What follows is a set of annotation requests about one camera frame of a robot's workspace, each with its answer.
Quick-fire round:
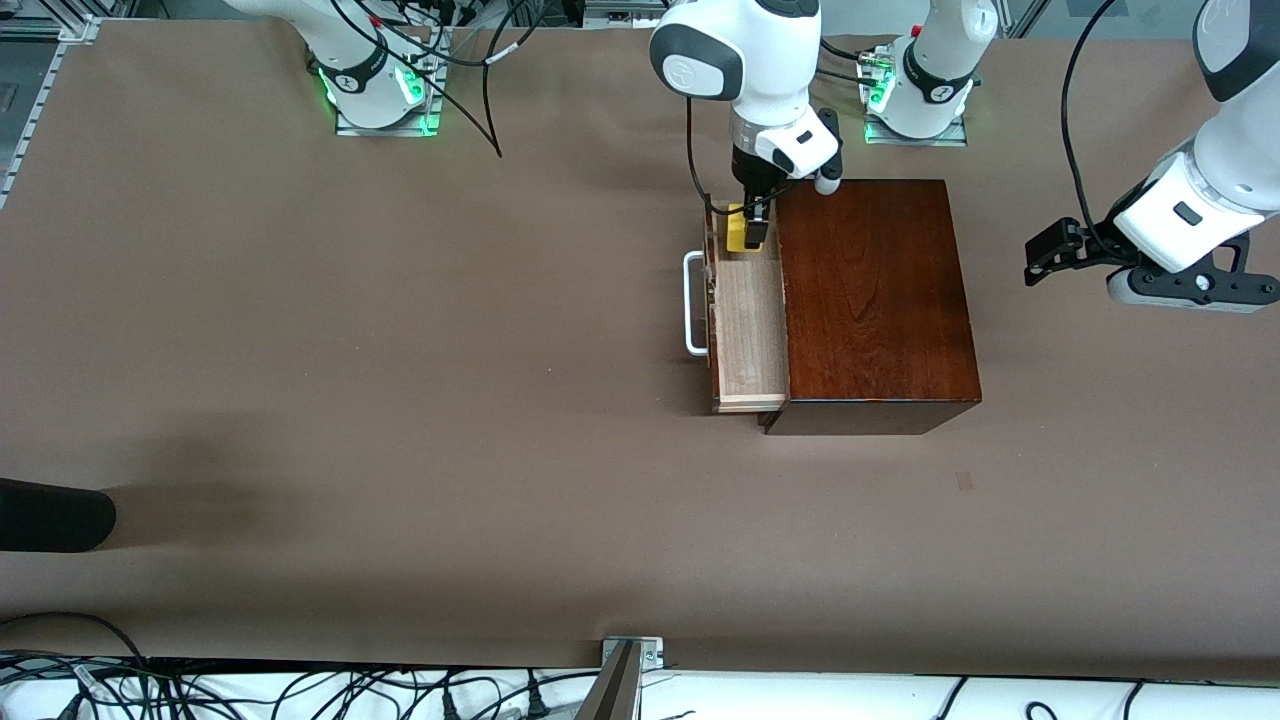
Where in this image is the yellow cube block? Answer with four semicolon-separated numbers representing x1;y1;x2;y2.
726;204;774;255

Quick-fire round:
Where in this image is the wooden drawer with white handle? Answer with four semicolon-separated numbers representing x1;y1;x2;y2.
683;198;792;415

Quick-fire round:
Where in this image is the dark brown wooden cabinet box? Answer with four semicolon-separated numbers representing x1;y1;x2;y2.
762;179;983;437

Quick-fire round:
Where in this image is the silver equipment box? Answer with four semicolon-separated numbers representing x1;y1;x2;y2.
583;0;669;30

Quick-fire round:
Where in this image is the brown table cover sheet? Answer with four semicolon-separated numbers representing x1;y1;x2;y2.
0;20;1280;683

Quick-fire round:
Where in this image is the grey aluminium beam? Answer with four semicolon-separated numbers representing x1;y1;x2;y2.
574;641;642;720

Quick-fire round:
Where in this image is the black ribbed cylinder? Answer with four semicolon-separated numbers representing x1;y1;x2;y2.
0;478;118;554

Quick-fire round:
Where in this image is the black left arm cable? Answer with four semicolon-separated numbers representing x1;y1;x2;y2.
1061;0;1123;253

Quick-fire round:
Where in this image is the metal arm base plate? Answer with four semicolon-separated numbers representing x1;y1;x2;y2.
864;60;969;148
335;30;447;138

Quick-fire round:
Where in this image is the black right arm loop cable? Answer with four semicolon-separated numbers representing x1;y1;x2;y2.
330;0;533;161

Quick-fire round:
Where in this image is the small metal bracket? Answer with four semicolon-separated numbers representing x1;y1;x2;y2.
602;636;665;670

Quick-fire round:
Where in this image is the perforated aluminium rail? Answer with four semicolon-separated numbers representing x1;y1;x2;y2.
0;14;103;213

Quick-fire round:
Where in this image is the black looped cable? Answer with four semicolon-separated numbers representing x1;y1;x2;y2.
0;611;153;669

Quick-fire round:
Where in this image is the black cable with white label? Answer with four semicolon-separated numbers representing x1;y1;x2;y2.
60;662;113;720

